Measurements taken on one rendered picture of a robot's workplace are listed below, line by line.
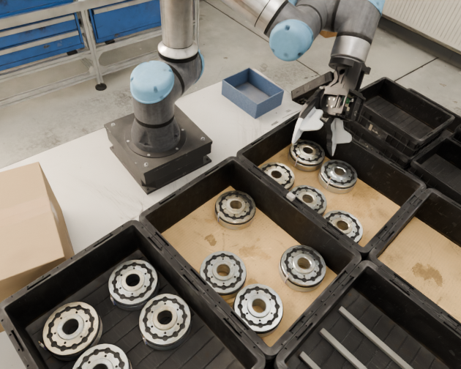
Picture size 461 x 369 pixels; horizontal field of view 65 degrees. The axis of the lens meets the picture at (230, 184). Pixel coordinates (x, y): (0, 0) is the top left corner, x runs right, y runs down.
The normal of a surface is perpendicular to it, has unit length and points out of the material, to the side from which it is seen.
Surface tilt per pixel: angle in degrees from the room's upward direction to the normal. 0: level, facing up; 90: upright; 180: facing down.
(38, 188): 0
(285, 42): 90
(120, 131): 2
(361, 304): 0
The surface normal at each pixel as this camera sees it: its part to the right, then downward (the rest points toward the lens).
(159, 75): 0.04, -0.54
